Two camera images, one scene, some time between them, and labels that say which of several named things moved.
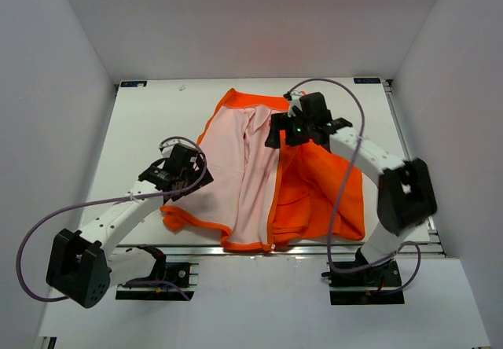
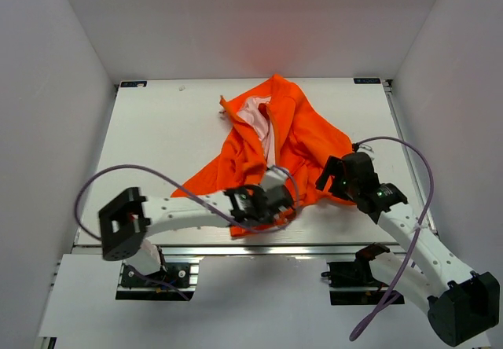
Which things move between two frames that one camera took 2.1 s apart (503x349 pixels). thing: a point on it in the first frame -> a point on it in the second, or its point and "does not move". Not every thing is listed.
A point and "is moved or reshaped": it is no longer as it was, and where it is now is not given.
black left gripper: (197, 173) -> (268, 219)
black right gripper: (281, 121) -> (333, 167)
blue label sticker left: (133, 83) does not move
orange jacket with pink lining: (262, 197) is moved or reshaped
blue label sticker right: (367, 80) does not move
